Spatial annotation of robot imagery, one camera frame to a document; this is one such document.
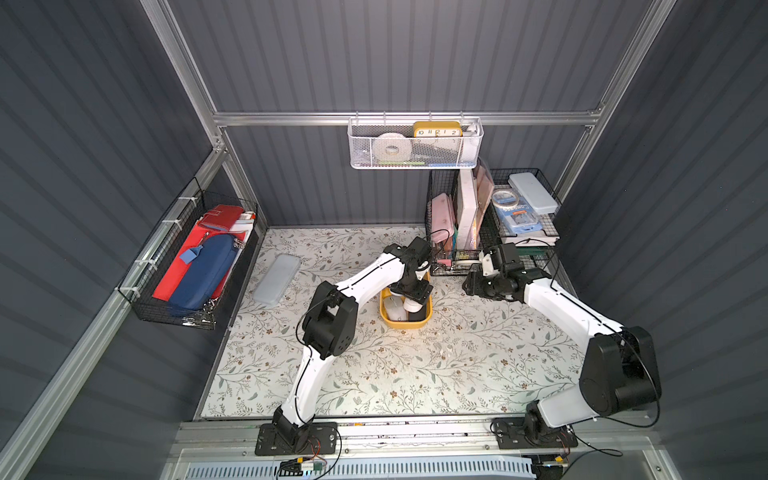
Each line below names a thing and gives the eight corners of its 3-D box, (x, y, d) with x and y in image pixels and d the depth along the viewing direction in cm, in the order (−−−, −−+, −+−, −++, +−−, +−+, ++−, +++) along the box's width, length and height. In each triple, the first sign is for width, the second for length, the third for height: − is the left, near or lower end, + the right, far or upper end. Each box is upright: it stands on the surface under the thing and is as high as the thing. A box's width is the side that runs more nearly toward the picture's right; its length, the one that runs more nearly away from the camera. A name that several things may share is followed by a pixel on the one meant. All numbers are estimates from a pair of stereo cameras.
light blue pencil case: (250, 302, 101) (247, 298, 99) (278, 256, 114) (276, 252, 112) (276, 308, 100) (274, 304, 98) (302, 261, 113) (301, 257, 111)
